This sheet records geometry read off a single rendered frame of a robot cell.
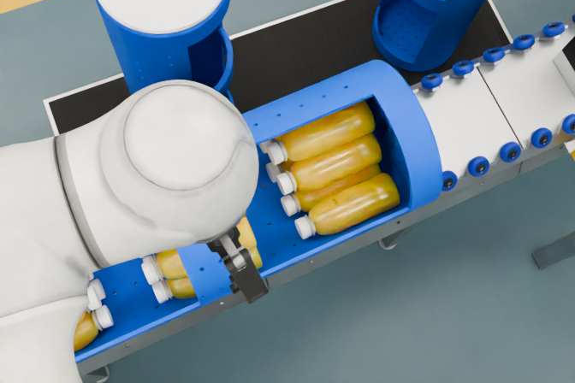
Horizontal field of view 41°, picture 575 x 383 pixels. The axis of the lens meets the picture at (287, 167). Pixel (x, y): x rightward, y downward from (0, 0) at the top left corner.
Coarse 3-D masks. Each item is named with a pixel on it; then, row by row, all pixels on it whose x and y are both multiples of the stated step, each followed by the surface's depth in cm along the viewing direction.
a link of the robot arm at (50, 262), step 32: (0, 160) 52; (32, 160) 51; (0, 192) 50; (32, 192) 50; (64, 192) 50; (0, 224) 49; (32, 224) 50; (64, 224) 50; (0, 256) 49; (32, 256) 50; (64, 256) 51; (0, 288) 49; (32, 288) 50; (64, 288) 51; (0, 320) 49; (32, 320) 50; (64, 320) 52; (0, 352) 50; (32, 352) 50; (64, 352) 52
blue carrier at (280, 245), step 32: (384, 64) 135; (288, 96) 136; (320, 96) 132; (352, 96) 130; (384, 96) 130; (256, 128) 129; (288, 128) 128; (384, 128) 150; (416, 128) 128; (384, 160) 155; (416, 160) 129; (256, 192) 151; (416, 192) 133; (256, 224) 150; (288, 224) 149; (192, 256) 122; (288, 256) 141; (128, 288) 145; (224, 288) 129; (128, 320) 139; (160, 320) 129; (96, 352) 127
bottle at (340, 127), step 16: (336, 112) 138; (352, 112) 137; (368, 112) 138; (304, 128) 136; (320, 128) 136; (336, 128) 137; (352, 128) 137; (368, 128) 139; (288, 144) 136; (304, 144) 136; (320, 144) 136; (336, 144) 138; (304, 160) 138
